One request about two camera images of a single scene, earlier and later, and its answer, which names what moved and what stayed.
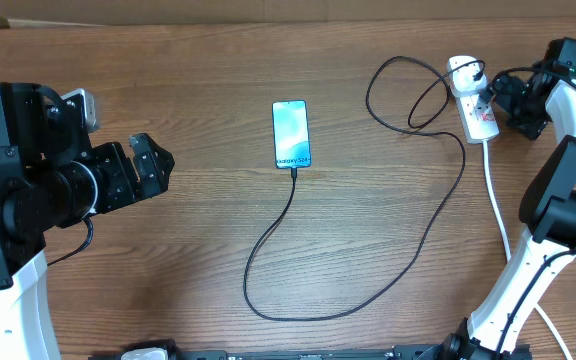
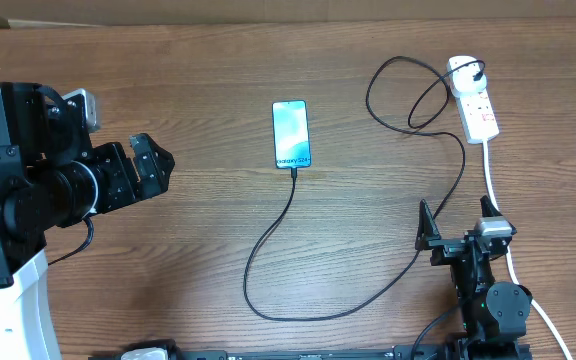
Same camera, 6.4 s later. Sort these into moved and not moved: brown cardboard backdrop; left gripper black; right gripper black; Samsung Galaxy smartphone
Moved: right gripper black
Not moved: brown cardboard backdrop; left gripper black; Samsung Galaxy smartphone
